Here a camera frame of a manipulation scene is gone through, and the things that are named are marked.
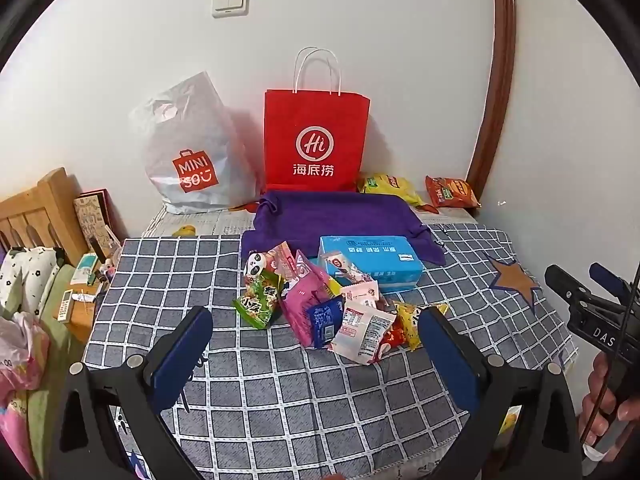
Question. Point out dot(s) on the grey checkered tablecloth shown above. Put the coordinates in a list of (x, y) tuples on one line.
[(300, 390)]

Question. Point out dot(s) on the white plastic bag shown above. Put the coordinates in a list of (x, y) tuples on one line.
[(210, 125)]

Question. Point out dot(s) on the red snack packet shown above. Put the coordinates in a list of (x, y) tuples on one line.
[(392, 340)]

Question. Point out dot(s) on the purple towel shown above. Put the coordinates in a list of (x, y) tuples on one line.
[(340, 215)]

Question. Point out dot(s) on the panda print snack packet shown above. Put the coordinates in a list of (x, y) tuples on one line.
[(270, 260)]

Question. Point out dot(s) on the white light switch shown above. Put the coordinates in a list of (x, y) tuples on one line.
[(230, 2)]

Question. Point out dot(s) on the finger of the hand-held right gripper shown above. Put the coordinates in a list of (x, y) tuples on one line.
[(607, 280), (565, 282)]

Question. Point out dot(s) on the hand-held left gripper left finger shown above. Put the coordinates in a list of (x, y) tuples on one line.
[(180, 355)]

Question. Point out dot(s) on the white remote control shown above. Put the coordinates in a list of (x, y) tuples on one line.
[(65, 305)]

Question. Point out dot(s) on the yellow green bird toy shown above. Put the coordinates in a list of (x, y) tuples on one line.
[(185, 231)]

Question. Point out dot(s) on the white printed snack packet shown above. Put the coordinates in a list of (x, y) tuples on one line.
[(362, 335)]

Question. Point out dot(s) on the large pink snack packet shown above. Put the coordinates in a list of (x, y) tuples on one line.
[(302, 300)]

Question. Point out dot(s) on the small pink snack packet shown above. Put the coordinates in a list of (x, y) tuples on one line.
[(362, 291)]

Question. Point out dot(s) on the person's right hand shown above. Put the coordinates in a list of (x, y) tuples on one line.
[(596, 380)]

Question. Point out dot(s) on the white pink candy packet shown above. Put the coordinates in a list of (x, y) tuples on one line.
[(342, 265)]

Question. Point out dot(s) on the green snack packet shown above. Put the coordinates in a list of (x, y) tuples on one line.
[(257, 302)]

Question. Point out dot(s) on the blue snack packet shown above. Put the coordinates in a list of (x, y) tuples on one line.
[(325, 322)]

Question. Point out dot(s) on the brown wooden door frame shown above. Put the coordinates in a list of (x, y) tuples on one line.
[(500, 60)]

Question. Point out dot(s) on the pink plastic bag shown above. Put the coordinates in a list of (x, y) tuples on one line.
[(17, 360)]

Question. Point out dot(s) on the white floral pillow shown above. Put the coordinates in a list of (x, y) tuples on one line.
[(27, 272)]

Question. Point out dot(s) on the green blanket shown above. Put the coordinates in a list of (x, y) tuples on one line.
[(57, 280)]

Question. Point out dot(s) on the orange chips packet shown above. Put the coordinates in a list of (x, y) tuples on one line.
[(452, 191)]

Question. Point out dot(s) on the wooden nightstand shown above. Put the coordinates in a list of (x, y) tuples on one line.
[(80, 312)]

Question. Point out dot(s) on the patterned book with red edge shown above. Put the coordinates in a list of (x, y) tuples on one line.
[(92, 215)]

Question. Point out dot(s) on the yellow spotted snack packet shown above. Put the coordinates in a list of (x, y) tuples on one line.
[(411, 322)]

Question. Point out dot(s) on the wooden headboard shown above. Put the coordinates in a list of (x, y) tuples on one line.
[(50, 205)]

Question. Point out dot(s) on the yellow chips packet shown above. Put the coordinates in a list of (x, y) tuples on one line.
[(387, 185)]

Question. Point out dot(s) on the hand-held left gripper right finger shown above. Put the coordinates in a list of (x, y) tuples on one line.
[(450, 360)]

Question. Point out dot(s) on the blue tissue pack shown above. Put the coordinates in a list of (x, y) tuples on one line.
[(385, 255)]

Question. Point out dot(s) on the teal small box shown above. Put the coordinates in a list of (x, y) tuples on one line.
[(84, 266)]

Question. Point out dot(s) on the red paper bag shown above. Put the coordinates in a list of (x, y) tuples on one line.
[(315, 120)]

